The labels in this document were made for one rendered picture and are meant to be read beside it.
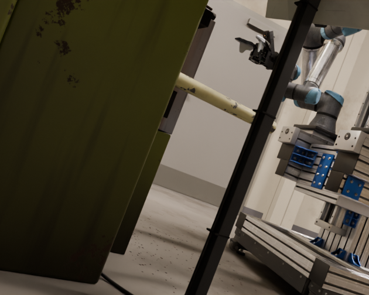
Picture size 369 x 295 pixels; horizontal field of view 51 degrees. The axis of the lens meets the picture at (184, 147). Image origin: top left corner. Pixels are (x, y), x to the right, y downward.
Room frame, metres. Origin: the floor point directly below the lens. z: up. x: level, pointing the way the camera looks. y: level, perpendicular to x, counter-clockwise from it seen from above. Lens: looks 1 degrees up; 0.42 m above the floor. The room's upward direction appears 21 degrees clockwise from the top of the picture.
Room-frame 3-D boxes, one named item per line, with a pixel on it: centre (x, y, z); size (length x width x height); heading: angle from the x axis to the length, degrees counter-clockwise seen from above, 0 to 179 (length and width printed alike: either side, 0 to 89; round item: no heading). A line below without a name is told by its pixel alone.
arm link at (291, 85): (1.82, -0.34, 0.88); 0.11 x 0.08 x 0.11; 59
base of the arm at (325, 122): (2.17, -0.68, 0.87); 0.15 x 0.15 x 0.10
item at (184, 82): (1.25, -0.08, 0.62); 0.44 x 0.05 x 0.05; 121
